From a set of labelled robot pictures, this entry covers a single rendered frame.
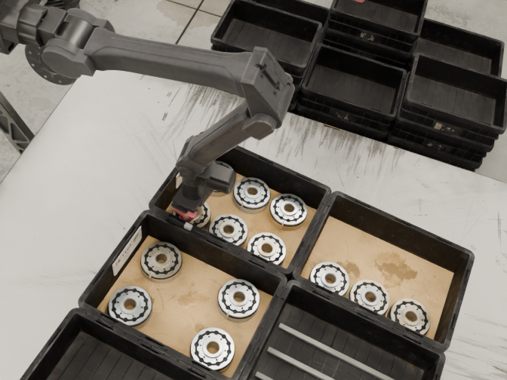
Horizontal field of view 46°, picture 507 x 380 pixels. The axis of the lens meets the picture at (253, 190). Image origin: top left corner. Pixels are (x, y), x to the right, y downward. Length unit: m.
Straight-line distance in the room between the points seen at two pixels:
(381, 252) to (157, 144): 0.78
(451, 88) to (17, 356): 1.96
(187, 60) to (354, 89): 1.73
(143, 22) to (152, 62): 2.40
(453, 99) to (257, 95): 1.76
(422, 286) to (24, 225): 1.10
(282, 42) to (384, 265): 1.30
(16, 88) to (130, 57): 2.10
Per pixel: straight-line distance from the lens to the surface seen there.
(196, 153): 1.30
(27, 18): 1.17
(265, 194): 1.67
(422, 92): 2.64
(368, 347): 1.55
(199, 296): 1.53
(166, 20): 3.47
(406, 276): 1.67
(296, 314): 1.54
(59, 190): 1.87
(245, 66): 1.00
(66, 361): 1.49
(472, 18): 4.03
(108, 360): 1.47
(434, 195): 2.02
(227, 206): 1.66
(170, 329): 1.49
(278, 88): 1.03
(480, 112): 2.68
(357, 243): 1.67
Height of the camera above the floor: 2.21
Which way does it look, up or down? 54 degrees down
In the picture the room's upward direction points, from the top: 12 degrees clockwise
